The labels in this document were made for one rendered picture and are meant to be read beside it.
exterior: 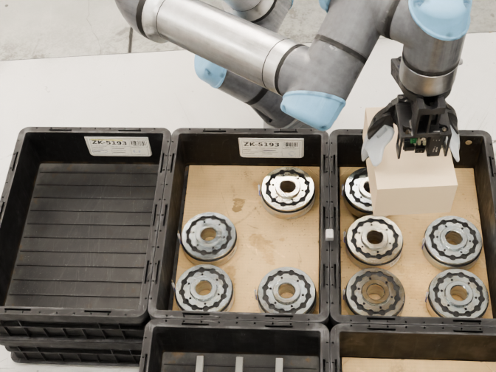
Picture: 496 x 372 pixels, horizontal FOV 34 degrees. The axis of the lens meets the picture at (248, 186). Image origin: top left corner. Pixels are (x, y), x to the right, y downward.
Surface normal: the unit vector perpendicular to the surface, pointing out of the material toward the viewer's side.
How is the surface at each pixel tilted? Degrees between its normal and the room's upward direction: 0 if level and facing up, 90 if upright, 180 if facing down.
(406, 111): 0
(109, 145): 90
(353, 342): 90
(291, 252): 0
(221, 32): 31
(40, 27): 0
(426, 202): 90
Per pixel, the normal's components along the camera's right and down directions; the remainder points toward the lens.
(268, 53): -0.49, -0.27
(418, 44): -0.58, 0.69
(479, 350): -0.05, 0.82
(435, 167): -0.06, -0.57
